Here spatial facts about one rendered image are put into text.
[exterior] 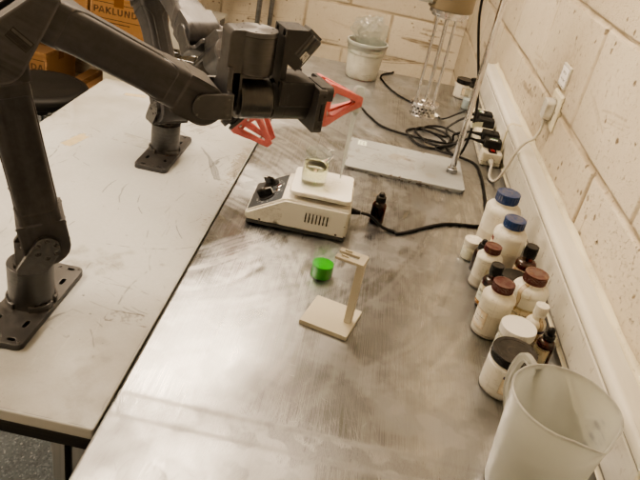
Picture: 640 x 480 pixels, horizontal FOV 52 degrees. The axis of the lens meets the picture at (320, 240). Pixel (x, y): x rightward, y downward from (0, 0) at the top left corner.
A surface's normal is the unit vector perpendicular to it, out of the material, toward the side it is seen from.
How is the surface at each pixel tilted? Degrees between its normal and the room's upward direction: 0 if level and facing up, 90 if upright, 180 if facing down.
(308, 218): 90
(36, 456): 0
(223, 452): 0
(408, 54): 90
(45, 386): 0
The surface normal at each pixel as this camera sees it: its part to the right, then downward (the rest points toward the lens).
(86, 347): 0.18, -0.85
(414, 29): -0.12, 0.48
